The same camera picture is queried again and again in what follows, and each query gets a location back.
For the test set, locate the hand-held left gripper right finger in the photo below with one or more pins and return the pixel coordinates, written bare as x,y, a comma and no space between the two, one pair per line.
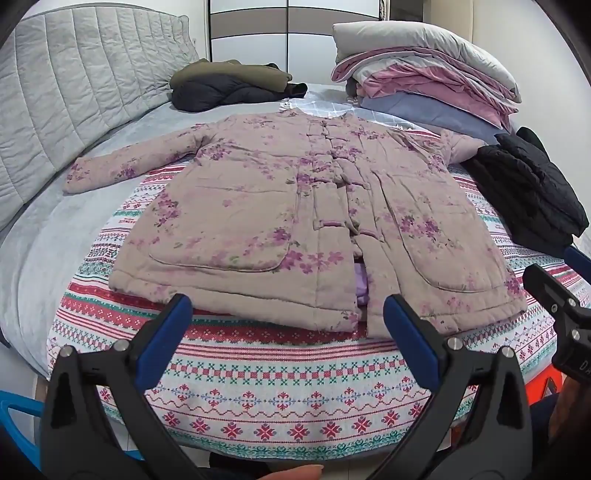
411,341

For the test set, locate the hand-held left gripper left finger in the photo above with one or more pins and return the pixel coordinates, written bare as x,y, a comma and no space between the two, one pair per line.
168,341

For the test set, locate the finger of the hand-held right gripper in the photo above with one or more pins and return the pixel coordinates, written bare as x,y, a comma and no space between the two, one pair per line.
549,290
579,261

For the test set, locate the floral padded jacket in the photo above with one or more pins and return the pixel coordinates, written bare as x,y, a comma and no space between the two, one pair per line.
231,207

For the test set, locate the person's right forearm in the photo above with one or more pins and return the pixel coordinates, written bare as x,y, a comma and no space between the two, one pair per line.
570,406

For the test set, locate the person's left hand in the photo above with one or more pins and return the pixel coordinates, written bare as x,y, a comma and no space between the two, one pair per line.
298,473

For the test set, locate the orange object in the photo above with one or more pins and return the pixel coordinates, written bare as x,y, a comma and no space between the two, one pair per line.
545,385

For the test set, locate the black padded jacket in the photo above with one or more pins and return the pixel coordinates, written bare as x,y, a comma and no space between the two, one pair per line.
521,194

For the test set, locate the patterned knit blanket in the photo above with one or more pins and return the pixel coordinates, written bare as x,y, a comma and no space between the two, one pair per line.
277,392

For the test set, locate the blue plastic object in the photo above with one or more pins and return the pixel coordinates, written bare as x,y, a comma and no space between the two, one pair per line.
18,410

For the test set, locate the lilac blue folded blanket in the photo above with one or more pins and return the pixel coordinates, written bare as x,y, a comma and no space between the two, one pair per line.
415,110

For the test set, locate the pink purple bedding pile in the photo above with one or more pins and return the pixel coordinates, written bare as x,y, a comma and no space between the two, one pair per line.
415,83

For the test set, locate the dark navy jacket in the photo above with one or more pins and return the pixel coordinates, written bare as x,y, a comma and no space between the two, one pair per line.
207,94

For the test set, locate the grey quilted headboard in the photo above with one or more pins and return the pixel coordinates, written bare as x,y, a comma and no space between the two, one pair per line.
69,92

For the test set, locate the stack of folded quilts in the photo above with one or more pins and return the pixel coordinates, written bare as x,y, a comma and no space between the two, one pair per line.
415,39

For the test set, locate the olive green jacket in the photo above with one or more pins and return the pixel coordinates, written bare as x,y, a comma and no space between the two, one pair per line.
231,71

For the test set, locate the white wardrobe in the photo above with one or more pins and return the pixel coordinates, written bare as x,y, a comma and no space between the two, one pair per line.
249,41

